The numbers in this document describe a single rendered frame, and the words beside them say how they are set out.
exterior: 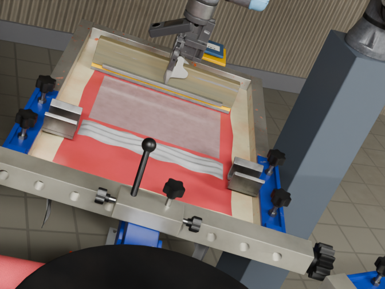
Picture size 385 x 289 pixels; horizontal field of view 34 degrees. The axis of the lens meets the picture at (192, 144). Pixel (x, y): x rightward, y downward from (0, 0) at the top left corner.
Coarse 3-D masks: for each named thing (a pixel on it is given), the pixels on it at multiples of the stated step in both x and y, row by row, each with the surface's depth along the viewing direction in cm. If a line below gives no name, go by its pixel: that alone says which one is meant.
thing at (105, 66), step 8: (104, 64) 174; (120, 72) 174; (128, 72) 174; (144, 80) 175; (152, 80) 175; (168, 88) 176; (176, 88) 176; (192, 96) 177; (200, 96) 177; (216, 104) 178
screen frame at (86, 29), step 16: (80, 32) 185; (96, 32) 191; (112, 32) 192; (80, 48) 177; (144, 48) 193; (160, 48) 194; (64, 64) 166; (192, 64) 195; (208, 64) 196; (64, 80) 159; (240, 80) 197; (256, 80) 198; (256, 96) 189; (256, 112) 180; (256, 128) 172; (256, 144) 165; (256, 160) 158; (256, 208) 144
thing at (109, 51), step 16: (96, 48) 173; (112, 48) 172; (128, 48) 172; (112, 64) 174; (128, 64) 174; (144, 64) 174; (160, 64) 174; (160, 80) 176; (176, 80) 176; (192, 80) 176; (208, 80) 176; (224, 80) 176; (208, 96) 178; (224, 96) 178
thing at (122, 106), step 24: (96, 72) 176; (96, 96) 165; (120, 96) 170; (144, 96) 174; (96, 120) 156; (120, 120) 160; (144, 120) 164; (72, 144) 144; (96, 144) 148; (96, 168) 140; (120, 168) 143
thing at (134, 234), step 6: (126, 222) 119; (126, 228) 114; (132, 228) 114; (138, 228) 114; (144, 228) 115; (126, 234) 112; (132, 234) 113; (138, 234) 113; (144, 234) 114; (150, 234) 114; (156, 234) 115; (126, 240) 111; (132, 240) 111; (138, 240) 112; (144, 240) 112; (150, 240) 113; (156, 240) 113; (150, 246) 112; (156, 246) 112
